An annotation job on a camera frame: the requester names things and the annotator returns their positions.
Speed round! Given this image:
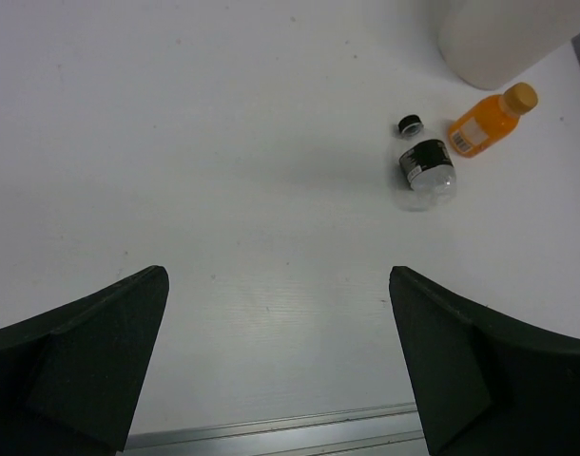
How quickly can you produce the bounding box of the orange bottle barcode label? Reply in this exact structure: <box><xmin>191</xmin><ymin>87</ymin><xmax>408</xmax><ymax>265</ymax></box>
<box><xmin>448</xmin><ymin>82</ymin><xmax>539</xmax><ymax>158</ymax></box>

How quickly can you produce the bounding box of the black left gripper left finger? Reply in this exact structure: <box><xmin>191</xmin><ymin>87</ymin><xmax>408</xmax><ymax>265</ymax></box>
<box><xmin>0</xmin><ymin>266</ymin><xmax>169</xmax><ymax>455</ymax></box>

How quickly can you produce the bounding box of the white translucent bin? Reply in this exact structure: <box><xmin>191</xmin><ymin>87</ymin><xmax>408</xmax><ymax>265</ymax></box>
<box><xmin>438</xmin><ymin>0</ymin><xmax>580</xmax><ymax>90</ymax></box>

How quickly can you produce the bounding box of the clear bottle black label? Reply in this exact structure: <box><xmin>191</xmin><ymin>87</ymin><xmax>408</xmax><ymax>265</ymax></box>
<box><xmin>387</xmin><ymin>114</ymin><xmax>457</xmax><ymax>212</ymax></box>

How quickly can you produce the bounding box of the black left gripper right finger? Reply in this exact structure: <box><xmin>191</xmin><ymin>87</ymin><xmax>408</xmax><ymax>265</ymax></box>
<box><xmin>389</xmin><ymin>266</ymin><xmax>580</xmax><ymax>455</ymax></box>

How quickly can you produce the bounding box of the aluminium frame rail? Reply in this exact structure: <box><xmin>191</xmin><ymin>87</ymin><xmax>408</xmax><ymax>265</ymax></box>
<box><xmin>123</xmin><ymin>403</ymin><xmax>428</xmax><ymax>455</ymax></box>

